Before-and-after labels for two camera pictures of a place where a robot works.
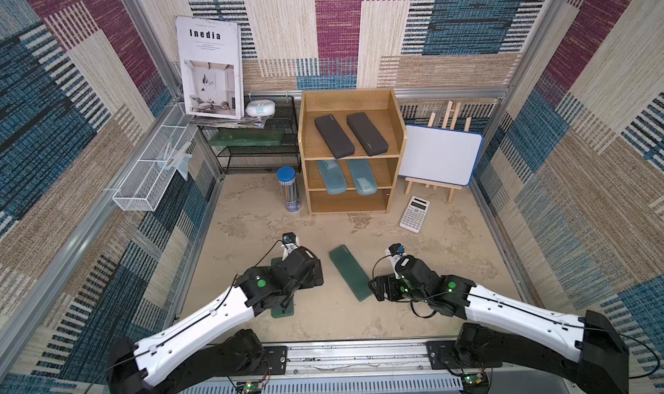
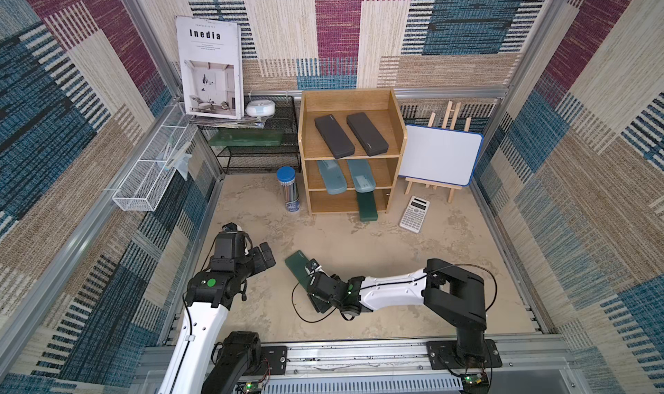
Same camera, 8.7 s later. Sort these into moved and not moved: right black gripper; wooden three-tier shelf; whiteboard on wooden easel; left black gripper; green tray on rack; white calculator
Moved: right black gripper; left black gripper
Not moved: whiteboard on wooden easel; green tray on rack; wooden three-tier shelf; white calculator
